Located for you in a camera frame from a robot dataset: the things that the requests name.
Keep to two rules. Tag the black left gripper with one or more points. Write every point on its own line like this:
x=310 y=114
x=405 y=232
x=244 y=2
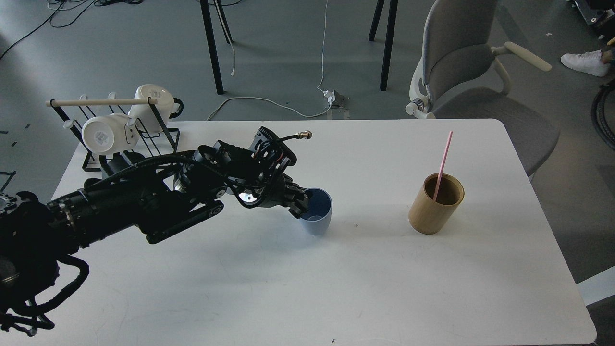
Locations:
x=262 y=181

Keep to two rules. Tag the blue plastic cup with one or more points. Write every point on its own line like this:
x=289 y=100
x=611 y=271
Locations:
x=317 y=219

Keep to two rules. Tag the pink chopstick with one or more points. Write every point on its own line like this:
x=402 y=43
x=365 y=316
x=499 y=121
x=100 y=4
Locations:
x=442 y=164

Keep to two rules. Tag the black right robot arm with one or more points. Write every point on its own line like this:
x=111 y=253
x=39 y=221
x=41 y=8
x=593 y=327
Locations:
x=598 y=116

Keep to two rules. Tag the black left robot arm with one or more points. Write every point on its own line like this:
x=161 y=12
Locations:
x=160 y=195

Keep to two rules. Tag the white power adapter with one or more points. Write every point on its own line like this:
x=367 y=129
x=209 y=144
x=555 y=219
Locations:
x=334 y=99

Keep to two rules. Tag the bamboo cylinder holder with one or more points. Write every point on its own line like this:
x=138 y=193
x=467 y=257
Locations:
x=429 y=211

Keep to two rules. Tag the white mug upper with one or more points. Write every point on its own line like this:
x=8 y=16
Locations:
x=169 y=107

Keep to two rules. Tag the white mug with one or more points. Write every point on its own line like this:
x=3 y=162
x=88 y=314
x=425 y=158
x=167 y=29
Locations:
x=109 y=134
x=169 y=107

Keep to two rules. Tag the black table leg left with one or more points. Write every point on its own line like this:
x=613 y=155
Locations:
x=210 y=39

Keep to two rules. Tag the black table leg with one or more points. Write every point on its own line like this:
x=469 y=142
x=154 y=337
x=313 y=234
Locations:
x=389 y=37
x=210 y=39

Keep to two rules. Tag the grey office chair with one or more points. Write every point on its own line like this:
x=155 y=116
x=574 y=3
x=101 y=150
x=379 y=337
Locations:
x=455 y=50

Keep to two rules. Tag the white mug lower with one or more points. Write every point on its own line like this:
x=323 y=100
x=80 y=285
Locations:
x=109 y=134

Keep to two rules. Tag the black table leg right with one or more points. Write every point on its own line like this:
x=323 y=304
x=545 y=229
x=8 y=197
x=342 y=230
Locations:
x=389 y=37

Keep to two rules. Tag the white sneaker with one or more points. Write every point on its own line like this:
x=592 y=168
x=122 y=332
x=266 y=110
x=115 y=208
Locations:
x=590 y=62

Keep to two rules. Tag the black wire mug rack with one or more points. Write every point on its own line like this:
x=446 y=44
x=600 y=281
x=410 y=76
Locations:
x=74 y=114

